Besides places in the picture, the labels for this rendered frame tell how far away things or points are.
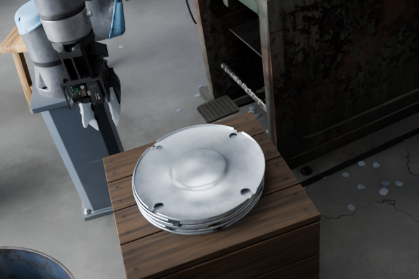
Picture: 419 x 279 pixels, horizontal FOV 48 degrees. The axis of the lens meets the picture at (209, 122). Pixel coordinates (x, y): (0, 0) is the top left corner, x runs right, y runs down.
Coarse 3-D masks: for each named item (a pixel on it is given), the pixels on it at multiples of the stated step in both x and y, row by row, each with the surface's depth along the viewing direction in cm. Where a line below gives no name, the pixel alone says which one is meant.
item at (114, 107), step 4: (112, 88) 87; (112, 92) 87; (112, 96) 88; (112, 100) 88; (116, 100) 89; (108, 104) 89; (112, 104) 87; (116, 104) 89; (120, 104) 90; (108, 108) 89; (112, 108) 86; (116, 108) 89; (112, 112) 86; (116, 112) 88; (112, 116) 85; (116, 116) 88; (112, 120) 91; (116, 120) 87; (116, 124) 92
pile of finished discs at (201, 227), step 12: (132, 180) 103; (156, 204) 97; (252, 204) 96; (144, 216) 100; (156, 216) 94; (228, 216) 93; (240, 216) 95; (168, 228) 95; (180, 228) 94; (192, 228) 93; (204, 228) 94; (216, 228) 94
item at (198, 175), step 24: (168, 144) 110; (192, 144) 109; (216, 144) 108; (240, 144) 107; (144, 168) 105; (168, 168) 104; (192, 168) 102; (216, 168) 101; (240, 168) 101; (264, 168) 99; (144, 192) 99; (168, 192) 98; (192, 192) 97; (216, 192) 96; (240, 192) 96; (168, 216) 93; (192, 216) 93; (216, 216) 91
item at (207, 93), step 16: (208, 0) 159; (208, 16) 162; (224, 16) 165; (240, 16) 168; (256, 16) 171; (208, 32) 166; (224, 32) 169; (208, 48) 169; (224, 48) 172; (240, 48) 176; (208, 64) 173; (240, 64) 180; (256, 64) 184; (208, 80) 181; (224, 80) 180; (256, 80) 187; (208, 96) 186; (240, 96) 188
